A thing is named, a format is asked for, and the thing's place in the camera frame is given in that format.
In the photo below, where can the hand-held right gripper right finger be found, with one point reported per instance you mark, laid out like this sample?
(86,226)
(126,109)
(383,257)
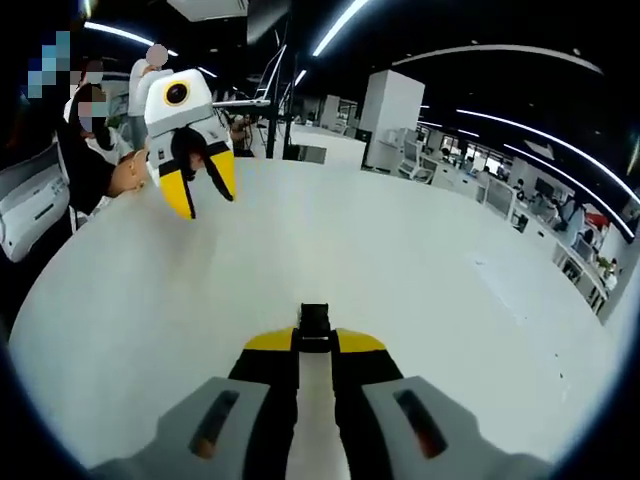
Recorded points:
(380,400)

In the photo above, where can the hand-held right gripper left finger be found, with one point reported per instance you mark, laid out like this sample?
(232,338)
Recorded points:
(250,400)

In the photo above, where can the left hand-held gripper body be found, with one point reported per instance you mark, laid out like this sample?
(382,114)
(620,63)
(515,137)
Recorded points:
(175,115)

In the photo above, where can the black plastic buckle socket part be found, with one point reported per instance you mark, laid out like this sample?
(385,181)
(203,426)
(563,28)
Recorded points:
(315,320)

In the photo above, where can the person's left hand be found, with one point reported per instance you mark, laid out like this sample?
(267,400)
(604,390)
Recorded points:
(136,172)

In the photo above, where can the black stand poles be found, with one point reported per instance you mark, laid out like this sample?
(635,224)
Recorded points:
(272,130)

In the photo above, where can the silver laptop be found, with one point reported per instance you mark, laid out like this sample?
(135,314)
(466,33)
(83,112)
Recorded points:
(240,103)

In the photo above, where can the seated person in black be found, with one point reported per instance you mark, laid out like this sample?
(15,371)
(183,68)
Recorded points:
(85,170)

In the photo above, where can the ceiling light strip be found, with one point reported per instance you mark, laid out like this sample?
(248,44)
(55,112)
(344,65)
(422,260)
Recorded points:
(115,31)
(340,27)

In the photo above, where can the white counter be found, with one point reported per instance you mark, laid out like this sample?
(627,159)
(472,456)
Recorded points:
(330,147)

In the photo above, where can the ceiling air conditioner unit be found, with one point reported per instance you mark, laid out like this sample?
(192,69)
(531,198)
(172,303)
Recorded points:
(210,7)

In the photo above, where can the dark hanging panel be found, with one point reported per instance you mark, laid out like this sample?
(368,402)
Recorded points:
(267,20)

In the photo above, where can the white office machine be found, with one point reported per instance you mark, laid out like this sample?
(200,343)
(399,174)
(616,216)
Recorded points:
(30,205)

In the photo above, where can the white square pillar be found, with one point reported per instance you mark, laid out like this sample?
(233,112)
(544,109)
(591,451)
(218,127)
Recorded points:
(390,115)

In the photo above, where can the row of white office desks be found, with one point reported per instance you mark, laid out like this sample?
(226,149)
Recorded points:
(565,255)

